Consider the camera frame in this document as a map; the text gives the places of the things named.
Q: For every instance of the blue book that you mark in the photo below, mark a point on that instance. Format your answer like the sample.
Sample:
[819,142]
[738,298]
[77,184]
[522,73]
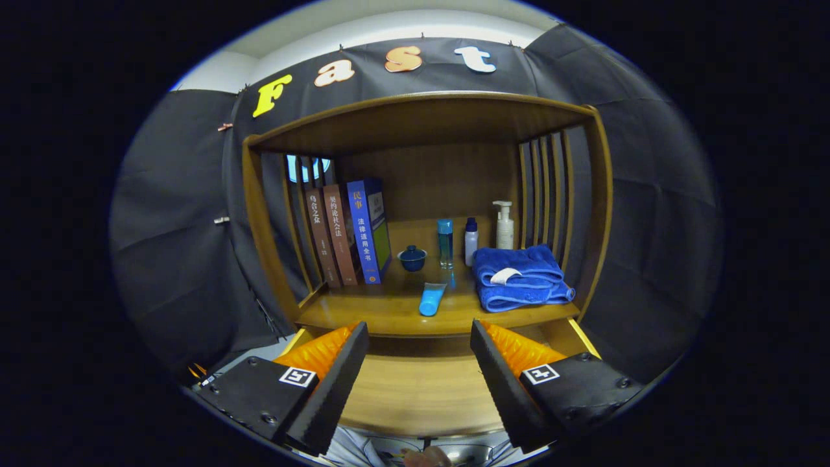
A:
[363,233]

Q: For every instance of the white pump bottle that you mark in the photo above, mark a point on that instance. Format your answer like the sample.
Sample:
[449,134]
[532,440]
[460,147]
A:
[504,230]

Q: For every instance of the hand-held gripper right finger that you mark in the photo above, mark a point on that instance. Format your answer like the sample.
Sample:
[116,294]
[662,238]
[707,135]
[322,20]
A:
[502,389]

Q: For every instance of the person's grey clothing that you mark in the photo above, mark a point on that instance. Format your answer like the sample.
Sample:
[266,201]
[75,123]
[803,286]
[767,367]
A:
[347,447]

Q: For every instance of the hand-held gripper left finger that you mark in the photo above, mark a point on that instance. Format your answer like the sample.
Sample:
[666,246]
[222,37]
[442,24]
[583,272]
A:
[331,392]

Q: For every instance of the teal glass bottle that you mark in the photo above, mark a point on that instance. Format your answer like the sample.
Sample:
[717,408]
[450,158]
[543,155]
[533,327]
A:
[445,243]

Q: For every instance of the wooden drawer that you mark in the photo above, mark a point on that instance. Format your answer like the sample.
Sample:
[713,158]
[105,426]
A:
[415,395]

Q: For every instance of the blue lidded teacup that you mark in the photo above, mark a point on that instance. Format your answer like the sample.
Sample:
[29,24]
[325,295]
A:
[412,259]

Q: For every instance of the green book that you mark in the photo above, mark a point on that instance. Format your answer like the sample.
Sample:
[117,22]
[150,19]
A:
[385,243]

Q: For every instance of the blue folded towel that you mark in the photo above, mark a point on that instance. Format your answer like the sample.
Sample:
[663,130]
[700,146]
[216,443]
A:
[519,292]

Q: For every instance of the brown book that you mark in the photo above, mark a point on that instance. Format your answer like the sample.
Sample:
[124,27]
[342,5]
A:
[340,237]
[321,240]

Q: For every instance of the white bottle dark cap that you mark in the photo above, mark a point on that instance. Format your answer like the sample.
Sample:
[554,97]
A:
[471,246]

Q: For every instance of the black backdrop cloth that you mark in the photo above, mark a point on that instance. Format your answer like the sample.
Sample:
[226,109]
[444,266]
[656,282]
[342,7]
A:
[648,194]

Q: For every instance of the wooden cabinet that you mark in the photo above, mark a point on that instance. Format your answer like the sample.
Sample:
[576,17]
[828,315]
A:
[421,123]

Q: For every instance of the blue tube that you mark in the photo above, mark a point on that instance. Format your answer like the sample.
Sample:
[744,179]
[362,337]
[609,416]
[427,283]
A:
[431,301]

